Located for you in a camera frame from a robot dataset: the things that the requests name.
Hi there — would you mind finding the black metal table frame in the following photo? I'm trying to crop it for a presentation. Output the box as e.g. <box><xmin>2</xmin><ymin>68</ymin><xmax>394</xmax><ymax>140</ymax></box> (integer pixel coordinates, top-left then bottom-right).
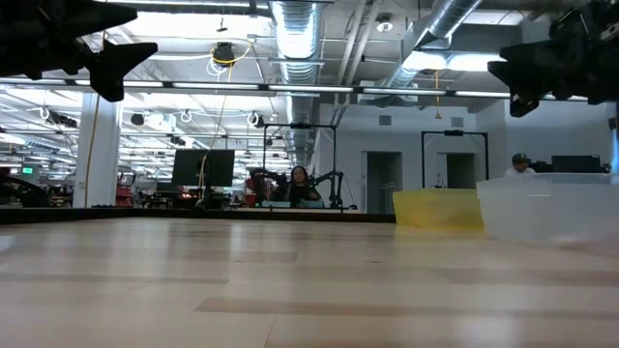
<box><xmin>0</xmin><ymin>206</ymin><xmax>397</xmax><ymax>224</ymax></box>

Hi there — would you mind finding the black monitor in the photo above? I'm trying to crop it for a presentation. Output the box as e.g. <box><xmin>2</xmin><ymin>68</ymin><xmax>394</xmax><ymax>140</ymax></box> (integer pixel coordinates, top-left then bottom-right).
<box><xmin>171</xmin><ymin>148</ymin><xmax>237</xmax><ymax>189</ymax></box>

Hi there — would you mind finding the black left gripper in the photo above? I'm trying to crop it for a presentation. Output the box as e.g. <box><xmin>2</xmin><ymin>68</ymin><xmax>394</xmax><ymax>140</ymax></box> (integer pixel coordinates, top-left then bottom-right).
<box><xmin>0</xmin><ymin>0</ymin><xmax>160</xmax><ymax>103</ymax></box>

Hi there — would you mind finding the yellow power cable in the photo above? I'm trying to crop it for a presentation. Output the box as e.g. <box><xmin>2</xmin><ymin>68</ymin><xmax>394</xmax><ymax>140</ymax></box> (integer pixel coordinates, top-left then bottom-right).
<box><xmin>82</xmin><ymin>31</ymin><xmax>108</xmax><ymax>209</ymax></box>

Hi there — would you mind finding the black rail with light strips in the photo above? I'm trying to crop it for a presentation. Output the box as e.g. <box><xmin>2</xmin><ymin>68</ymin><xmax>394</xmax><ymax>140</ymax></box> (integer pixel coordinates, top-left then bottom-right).
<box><xmin>0</xmin><ymin>75</ymin><xmax>619</xmax><ymax>102</ymax></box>

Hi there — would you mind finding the white building column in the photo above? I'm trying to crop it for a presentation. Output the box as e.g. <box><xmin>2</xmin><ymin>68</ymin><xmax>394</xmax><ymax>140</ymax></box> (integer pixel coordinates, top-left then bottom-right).
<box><xmin>72</xmin><ymin>93</ymin><xmax>123</xmax><ymax>209</ymax></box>

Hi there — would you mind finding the clear plastic bin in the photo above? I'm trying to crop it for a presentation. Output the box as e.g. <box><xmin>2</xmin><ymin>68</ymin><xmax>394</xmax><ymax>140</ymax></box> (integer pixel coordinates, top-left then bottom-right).
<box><xmin>476</xmin><ymin>172</ymin><xmax>619</xmax><ymax>246</ymax></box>

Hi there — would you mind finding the red background machine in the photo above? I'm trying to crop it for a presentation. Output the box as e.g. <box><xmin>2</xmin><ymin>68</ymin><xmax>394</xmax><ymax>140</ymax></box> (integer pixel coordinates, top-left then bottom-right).
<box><xmin>245</xmin><ymin>172</ymin><xmax>272</xmax><ymax>208</ymax></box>

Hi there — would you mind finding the black ceiling cable reel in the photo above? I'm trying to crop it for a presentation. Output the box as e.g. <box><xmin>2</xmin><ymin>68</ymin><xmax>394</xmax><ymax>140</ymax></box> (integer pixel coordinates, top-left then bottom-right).
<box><xmin>211</xmin><ymin>41</ymin><xmax>238</xmax><ymax>68</ymax></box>

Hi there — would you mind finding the grey door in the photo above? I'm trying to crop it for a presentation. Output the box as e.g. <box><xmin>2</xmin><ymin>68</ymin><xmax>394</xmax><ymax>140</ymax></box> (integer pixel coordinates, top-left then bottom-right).
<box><xmin>365</xmin><ymin>150</ymin><xmax>403</xmax><ymax>214</ymax></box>

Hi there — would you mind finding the black gantry frame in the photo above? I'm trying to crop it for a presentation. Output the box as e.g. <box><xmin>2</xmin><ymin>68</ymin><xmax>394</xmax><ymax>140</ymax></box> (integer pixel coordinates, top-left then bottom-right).
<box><xmin>262</xmin><ymin>123</ymin><xmax>339</xmax><ymax>213</ymax></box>
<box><xmin>420</xmin><ymin>129</ymin><xmax>489</xmax><ymax>190</ymax></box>

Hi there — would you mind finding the person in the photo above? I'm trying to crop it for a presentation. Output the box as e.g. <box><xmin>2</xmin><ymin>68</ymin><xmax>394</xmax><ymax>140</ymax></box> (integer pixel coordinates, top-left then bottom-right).
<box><xmin>282</xmin><ymin>164</ymin><xmax>323</xmax><ymax>209</ymax></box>
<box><xmin>505</xmin><ymin>152</ymin><xmax>537</xmax><ymax>178</ymax></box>

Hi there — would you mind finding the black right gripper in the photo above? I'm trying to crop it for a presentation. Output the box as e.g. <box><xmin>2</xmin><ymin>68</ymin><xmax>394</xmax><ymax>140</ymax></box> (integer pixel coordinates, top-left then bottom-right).
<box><xmin>486</xmin><ymin>0</ymin><xmax>619</xmax><ymax>119</ymax></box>

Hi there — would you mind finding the black equipment shelf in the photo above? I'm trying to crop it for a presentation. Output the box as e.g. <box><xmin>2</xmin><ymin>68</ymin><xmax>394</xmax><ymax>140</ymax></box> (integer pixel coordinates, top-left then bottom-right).
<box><xmin>529</xmin><ymin>154</ymin><xmax>611</xmax><ymax>175</ymax></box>

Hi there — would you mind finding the bright ceiling light panel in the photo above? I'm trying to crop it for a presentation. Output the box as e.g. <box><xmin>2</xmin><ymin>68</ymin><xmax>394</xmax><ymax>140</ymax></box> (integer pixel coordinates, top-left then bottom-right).
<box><xmin>400</xmin><ymin>47</ymin><xmax>507</xmax><ymax>74</ymax></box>

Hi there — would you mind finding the yellow plastic bin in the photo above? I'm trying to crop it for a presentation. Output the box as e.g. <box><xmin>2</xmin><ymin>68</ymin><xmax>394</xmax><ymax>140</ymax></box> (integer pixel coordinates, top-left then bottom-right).
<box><xmin>392</xmin><ymin>188</ymin><xmax>485</xmax><ymax>231</ymax></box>

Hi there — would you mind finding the silver ventilation duct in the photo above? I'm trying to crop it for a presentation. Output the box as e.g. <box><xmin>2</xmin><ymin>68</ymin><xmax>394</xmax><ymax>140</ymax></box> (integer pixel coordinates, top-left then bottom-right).
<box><xmin>268</xmin><ymin>0</ymin><xmax>326</xmax><ymax>168</ymax></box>
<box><xmin>384</xmin><ymin>0</ymin><xmax>485</xmax><ymax>91</ymax></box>

